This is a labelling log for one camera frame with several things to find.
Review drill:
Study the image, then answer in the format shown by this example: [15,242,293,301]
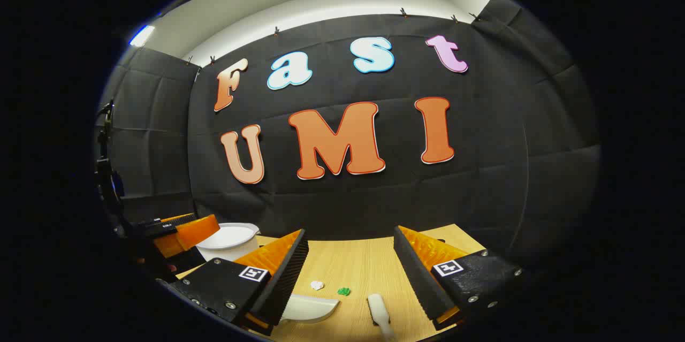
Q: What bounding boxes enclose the white dustpan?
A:
[278,294,341,325]

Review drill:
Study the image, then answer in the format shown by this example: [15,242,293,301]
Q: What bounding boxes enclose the row of black clips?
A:
[185,0,501,64]

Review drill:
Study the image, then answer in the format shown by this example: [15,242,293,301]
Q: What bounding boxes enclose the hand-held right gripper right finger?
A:
[393,225,524,331]

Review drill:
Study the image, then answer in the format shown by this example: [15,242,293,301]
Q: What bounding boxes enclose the wooden desktop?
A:
[177,223,488,342]

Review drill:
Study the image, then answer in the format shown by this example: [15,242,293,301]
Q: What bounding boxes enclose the white ribbed garbage bin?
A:
[195,223,261,263]

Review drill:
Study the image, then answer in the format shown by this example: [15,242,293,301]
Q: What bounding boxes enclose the ceiling light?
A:
[130,25,156,47]

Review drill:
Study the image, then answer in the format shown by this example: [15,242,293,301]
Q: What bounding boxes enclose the small white broom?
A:
[367,293,398,341]

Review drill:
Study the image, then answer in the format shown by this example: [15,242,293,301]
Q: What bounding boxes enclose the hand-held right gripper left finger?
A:
[170,229,309,336]

